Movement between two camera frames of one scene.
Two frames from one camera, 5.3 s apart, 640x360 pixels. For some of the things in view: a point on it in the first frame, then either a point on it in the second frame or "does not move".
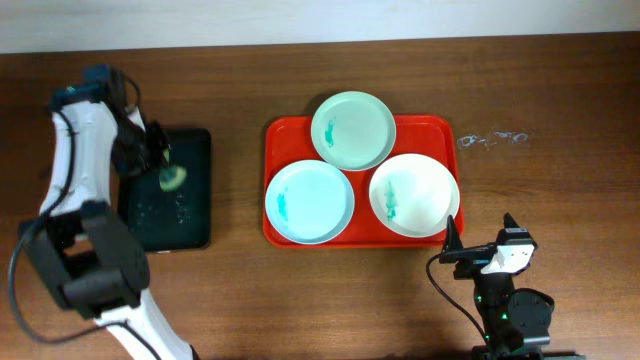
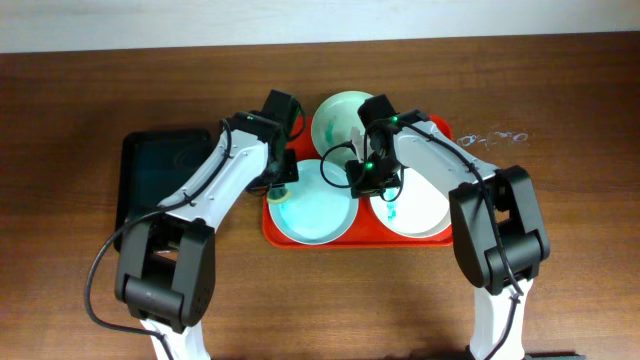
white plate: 413,195 does not move
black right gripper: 473,253 -> 375,181
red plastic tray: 289,139 does not move
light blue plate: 309,202 does not move
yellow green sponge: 171,177 -> 278,195
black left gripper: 151,150 -> 282,176
